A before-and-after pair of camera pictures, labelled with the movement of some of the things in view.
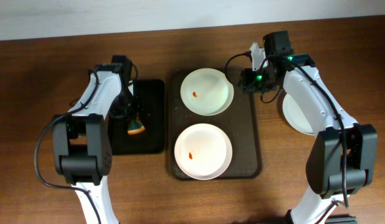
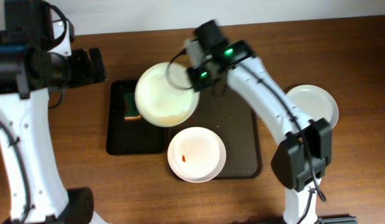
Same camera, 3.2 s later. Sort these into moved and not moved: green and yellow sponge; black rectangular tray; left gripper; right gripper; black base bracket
Moved: left gripper; green and yellow sponge; right gripper
Not moved: black rectangular tray; black base bracket
